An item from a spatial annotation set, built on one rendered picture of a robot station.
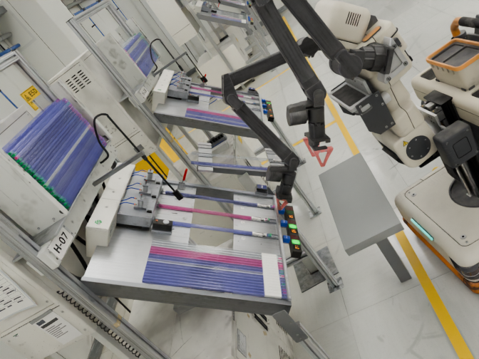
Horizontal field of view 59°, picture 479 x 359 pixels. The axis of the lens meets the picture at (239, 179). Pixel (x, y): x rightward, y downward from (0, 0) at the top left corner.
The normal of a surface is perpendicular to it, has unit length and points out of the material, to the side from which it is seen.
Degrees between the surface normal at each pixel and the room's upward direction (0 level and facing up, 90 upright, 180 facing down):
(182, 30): 90
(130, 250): 44
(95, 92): 90
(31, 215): 90
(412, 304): 0
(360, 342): 0
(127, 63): 90
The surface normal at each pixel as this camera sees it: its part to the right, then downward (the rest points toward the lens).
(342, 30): 0.16, 0.41
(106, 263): 0.18, -0.85
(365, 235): -0.56, -0.71
